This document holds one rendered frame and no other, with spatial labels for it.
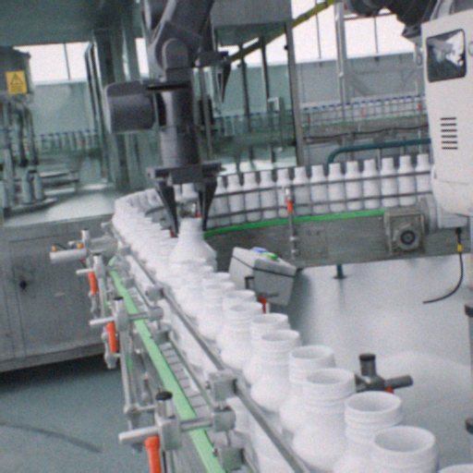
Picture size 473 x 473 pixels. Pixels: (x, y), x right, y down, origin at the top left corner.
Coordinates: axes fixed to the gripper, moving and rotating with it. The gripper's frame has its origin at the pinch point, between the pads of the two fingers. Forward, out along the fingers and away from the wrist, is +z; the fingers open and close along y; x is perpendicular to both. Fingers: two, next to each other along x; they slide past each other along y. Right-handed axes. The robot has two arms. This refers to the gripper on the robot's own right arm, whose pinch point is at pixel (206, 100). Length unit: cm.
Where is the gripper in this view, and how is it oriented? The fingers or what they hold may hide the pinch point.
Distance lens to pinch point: 156.2
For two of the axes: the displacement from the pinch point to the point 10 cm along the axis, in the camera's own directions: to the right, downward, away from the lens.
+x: 2.6, 1.3, -9.6
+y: -9.6, 1.4, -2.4
